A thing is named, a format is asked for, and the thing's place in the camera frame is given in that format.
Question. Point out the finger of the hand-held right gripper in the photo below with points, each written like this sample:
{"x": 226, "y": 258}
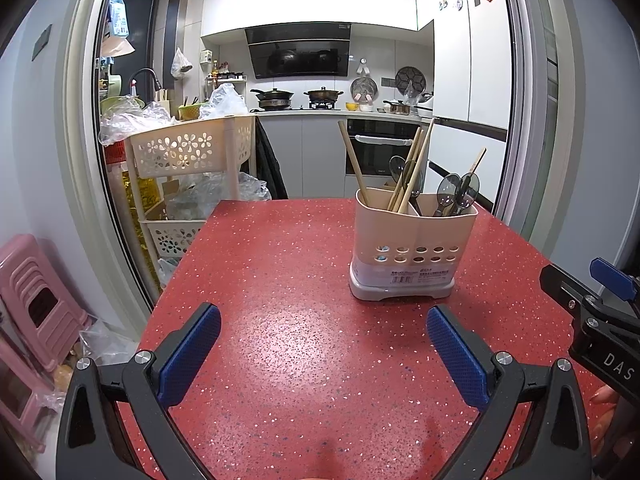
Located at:
{"x": 562, "y": 285}
{"x": 612, "y": 277}

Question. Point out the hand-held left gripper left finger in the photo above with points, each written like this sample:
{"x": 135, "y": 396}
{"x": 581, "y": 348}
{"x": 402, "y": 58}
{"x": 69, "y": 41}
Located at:
{"x": 192, "y": 355}

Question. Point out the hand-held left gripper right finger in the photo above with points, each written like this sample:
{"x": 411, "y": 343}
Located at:
{"x": 457, "y": 360}

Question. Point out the beige plastic utensil holder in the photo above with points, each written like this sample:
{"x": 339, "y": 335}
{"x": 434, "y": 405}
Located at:
{"x": 412, "y": 255}

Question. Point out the person's right hand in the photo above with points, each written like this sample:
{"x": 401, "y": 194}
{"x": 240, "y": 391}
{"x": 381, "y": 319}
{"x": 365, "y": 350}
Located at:
{"x": 606, "y": 402}

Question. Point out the plastic bag on floor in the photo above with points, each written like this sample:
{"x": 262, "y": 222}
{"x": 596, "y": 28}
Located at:
{"x": 107, "y": 342}

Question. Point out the pink plastic stool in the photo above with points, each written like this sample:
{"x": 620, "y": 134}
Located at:
{"x": 42, "y": 300}
{"x": 20, "y": 390}

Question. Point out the clear bag in cart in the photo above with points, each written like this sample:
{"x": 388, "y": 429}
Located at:
{"x": 215, "y": 192}

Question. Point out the yellow oil bottle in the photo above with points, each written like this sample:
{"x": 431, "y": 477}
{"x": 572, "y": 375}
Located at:
{"x": 140, "y": 192}

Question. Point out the beige flower-cutout storage cart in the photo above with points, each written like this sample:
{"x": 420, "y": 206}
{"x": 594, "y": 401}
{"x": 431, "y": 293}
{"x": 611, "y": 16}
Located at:
{"x": 185, "y": 150}

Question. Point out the black jacket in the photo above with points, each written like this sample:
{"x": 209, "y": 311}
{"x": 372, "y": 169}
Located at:
{"x": 270, "y": 165}

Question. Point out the black built-in oven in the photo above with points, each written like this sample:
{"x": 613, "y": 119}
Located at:
{"x": 380, "y": 147}

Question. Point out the white refrigerator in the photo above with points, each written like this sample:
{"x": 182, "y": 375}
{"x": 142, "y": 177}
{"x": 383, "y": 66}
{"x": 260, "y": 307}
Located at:
{"x": 472, "y": 75}

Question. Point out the small steel pot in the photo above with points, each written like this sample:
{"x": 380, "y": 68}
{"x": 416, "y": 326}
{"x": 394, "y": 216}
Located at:
{"x": 398, "y": 106}

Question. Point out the crumpled clear plastic bags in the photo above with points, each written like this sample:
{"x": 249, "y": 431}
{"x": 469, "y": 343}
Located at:
{"x": 132, "y": 120}

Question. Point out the green basket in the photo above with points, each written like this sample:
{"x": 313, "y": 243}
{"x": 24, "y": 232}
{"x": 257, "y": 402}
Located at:
{"x": 192, "y": 111}

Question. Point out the round dark egg pan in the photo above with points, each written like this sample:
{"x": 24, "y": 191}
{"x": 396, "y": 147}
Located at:
{"x": 410, "y": 80}

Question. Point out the clear plastic bag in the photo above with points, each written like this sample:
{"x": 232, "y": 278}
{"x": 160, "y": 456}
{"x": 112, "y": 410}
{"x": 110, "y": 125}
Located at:
{"x": 227, "y": 100}

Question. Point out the black wok with lid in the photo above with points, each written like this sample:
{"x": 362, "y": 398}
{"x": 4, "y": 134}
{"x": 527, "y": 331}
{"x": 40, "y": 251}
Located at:
{"x": 273, "y": 96}

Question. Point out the round steel steamer rack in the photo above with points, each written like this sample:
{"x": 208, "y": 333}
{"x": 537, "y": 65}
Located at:
{"x": 363, "y": 89}

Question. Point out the black kitchen faucet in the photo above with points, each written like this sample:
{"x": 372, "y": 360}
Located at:
{"x": 147, "y": 77}

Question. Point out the hanging white plastic bag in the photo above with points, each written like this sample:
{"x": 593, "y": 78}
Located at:
{"x": 181, "y": 64}

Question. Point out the black range hood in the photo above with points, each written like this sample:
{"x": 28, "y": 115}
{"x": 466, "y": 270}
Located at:
{"x": 299, "y": 52}

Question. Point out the dark wall switch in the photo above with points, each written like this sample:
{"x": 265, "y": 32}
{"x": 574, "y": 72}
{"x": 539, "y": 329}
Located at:
{"x": 42, "y": 42}

